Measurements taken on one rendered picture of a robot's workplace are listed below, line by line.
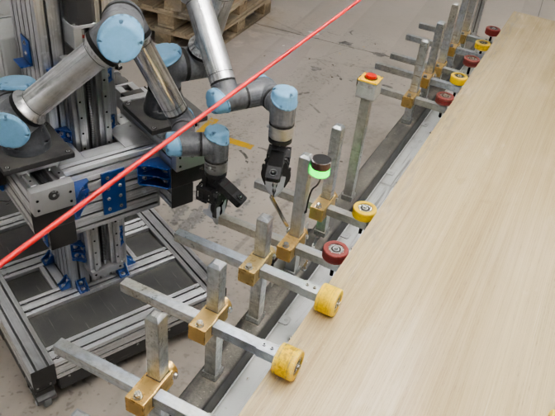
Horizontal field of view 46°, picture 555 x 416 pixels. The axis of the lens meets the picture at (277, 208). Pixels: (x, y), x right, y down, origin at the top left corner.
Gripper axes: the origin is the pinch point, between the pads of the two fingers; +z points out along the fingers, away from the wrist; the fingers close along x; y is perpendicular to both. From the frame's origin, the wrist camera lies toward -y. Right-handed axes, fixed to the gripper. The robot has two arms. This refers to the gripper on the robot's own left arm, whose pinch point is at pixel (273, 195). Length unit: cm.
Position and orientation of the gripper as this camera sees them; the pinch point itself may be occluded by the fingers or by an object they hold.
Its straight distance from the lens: 202.9
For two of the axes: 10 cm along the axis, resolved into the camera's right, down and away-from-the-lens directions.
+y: 1.3, -5.9, 8.0
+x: -9.9, -1.5, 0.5
